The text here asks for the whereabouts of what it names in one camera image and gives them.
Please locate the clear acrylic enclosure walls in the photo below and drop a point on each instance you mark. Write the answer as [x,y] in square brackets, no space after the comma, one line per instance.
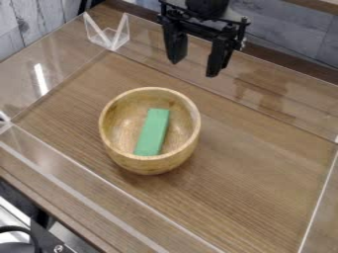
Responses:
[256,190]

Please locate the clear acrylic corner bracket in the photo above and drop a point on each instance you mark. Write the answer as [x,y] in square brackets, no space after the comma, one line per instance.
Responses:
[108,38]

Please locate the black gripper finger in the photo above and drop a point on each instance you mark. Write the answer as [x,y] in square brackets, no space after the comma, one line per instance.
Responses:
[219,55]
[175,38]

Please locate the wooden bowl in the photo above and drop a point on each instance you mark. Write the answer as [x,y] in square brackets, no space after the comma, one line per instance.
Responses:
[120,122]

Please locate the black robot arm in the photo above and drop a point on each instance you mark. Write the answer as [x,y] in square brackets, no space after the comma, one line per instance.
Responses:
[208,20]

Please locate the green rectangular block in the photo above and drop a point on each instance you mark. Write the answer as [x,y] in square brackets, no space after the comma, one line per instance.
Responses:
[154,131]

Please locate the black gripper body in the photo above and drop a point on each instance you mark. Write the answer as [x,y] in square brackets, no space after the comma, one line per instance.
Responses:
[207,18]

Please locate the black metal table frame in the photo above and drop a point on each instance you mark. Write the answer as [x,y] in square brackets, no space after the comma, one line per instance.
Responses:
[29,230]

